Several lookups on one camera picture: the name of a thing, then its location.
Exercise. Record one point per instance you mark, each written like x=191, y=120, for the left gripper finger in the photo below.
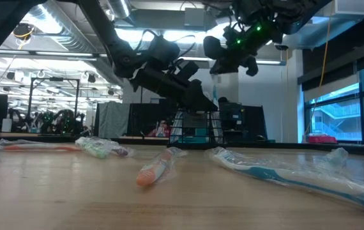
x=201, y=102

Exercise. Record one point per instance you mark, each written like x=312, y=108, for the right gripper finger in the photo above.
x=215, y=48
x=252, y=65

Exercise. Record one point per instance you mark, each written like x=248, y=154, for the green white toothbrush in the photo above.
x=97, y=150

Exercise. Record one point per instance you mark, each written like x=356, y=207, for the orange white toothbrush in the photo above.
x=41, y=148
x=150, y=174

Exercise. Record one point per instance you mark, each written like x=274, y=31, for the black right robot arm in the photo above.
x=297, y=12

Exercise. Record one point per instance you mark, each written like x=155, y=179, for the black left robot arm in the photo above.
x=105, y=32

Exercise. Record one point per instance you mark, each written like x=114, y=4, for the background robot station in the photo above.
x=64, y=119

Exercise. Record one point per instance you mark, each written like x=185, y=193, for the grey translucent cup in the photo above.
x=194, y=120

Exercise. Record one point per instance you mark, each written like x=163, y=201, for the grey ceiling box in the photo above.
x=194, y=17

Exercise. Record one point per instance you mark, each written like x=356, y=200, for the black partition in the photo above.
x=140, y=121

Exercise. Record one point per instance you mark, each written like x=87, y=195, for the person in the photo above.
x=162, y=127

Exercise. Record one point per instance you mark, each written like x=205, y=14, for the black equipment cabinet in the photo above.
x=249, y=124

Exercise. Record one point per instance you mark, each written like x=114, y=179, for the grey cloth partition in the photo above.
x=111, y=119

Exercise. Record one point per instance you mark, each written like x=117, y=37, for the small black rounded object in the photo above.
x=260, y=138

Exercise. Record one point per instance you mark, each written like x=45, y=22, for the red box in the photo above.
x=322, y=139

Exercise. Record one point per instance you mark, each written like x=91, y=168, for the round black ceiling device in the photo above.
x=24, y=30

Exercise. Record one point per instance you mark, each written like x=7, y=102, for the small white box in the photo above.
x=6, y=125

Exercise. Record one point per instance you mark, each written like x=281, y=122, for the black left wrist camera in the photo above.
x=164, y=51

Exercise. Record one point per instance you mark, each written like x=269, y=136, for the dome security camera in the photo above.
x=281, y=47

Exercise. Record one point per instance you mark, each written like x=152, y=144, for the silver ventilation duct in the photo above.
x=119, y=8

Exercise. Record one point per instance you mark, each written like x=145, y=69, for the black aluminium table frame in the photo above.
x=297, y=147

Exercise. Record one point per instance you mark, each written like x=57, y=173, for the black stand frame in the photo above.
x=54, y=79

